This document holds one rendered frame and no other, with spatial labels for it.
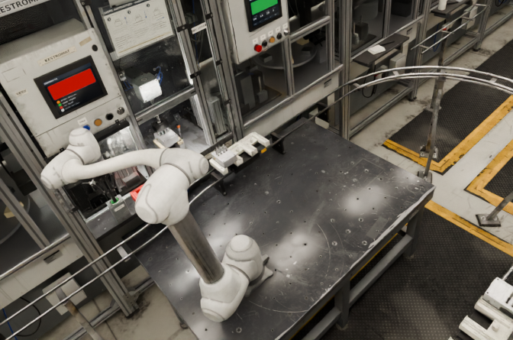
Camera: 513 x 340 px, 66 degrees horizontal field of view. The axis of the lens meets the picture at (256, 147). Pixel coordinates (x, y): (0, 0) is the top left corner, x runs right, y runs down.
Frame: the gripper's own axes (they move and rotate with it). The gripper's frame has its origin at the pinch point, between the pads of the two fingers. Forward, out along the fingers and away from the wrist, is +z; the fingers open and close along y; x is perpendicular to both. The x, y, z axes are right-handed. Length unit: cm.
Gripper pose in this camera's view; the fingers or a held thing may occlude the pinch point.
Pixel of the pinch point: (111, 195)
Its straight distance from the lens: 214.4
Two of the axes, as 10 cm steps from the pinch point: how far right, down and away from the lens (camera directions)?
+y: -7.5, 5.0, -4.3
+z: 1.3, 7.6, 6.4
